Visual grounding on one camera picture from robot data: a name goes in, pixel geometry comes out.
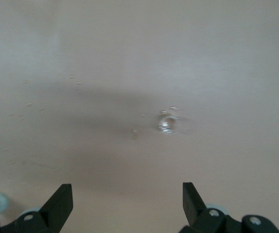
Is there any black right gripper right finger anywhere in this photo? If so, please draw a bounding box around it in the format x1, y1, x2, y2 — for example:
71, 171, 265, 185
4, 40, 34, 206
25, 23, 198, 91
179, 182, 279, 233

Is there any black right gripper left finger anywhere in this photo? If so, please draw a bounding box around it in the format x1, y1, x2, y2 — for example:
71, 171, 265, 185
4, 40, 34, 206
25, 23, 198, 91
0, 183, 73, 233

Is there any small clear glass cup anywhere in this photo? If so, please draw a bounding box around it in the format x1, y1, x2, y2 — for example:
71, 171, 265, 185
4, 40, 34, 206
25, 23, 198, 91
157, 115, 181, 135

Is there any brown table cover mat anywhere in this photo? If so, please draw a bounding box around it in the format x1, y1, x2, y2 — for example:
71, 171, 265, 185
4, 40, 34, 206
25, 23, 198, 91
0, 0, 279, 233

